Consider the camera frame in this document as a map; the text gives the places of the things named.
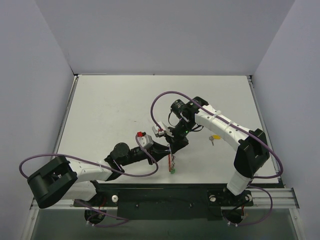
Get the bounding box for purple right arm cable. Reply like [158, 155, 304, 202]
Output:
[150, 90, 284, 228]

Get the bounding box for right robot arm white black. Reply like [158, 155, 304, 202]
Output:
[169, 97, 270, 205]

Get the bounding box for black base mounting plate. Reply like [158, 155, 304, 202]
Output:
[73, 182, 254, 221]

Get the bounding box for key with yellow tag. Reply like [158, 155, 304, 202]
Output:
[209, 135, 222, 146]

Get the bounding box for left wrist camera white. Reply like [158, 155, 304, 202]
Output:
[136, 131, 154, 150]

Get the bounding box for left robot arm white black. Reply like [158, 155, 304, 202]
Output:
[26, 139, 170, 209]

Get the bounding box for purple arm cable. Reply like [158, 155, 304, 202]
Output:
[18, 134, 160, 228]
[150, 90, 284, 228]

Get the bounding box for keyring bunch with coloured tags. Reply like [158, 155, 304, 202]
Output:
[168, 151, 176, 174]

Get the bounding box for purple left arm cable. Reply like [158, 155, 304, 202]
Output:
[18, 134, 160, 228]

